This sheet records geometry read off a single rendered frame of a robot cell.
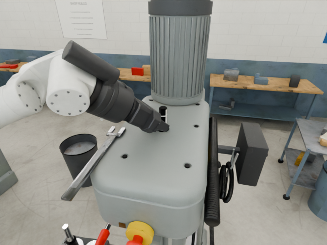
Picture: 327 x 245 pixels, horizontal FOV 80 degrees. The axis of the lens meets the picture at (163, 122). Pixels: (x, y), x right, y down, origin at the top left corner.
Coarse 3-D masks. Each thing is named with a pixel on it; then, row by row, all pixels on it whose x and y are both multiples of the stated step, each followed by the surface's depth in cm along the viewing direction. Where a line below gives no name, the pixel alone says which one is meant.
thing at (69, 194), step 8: (112, 128) 54; (112, 136) 51; (120, 136) 51; (104, 144) 48; (96, 152) 45; (104, 152) 45; (96, 160) 43; (88, 168) 41; (80, 176) 39; (88, 176) 39; (72, 184) 37; (80, 184) 37; (64, 192) 35; (72, 192) 35
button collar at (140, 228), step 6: (132, 222) 42; (138, 222) 42; (132, 228) 41; (138, 228) 41; (144, 228) 41; (150, 228) 42; (126, 234) 42; (132, 234) 42; (138, 234) 41; (144, 234) 41; (150, 234) 41; (144, 240) 42; (150, 240) 41
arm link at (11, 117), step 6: (0, 90) 33; (0, 96) 33; (0, 102) 33; (0, 108) 33; (6, 108) 33; (0, 114) 34; (6, 114) 34; (12, 114) 34; (0, 120) 34; (6, 120) 35; (12, 120) 35; (0, 126) 36
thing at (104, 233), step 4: (108, 224) 50; (108, 228) 49; (100, 232) 48; (104, 232) 48; (108, 232) 48; (100, 236) 47; (104, 236) 47; (108, 236) 48; (96, 240) 47; (100, 240) 46; (104, 240) 47; (96, 244) 46; (100, 244) 46; (104, 244) 47
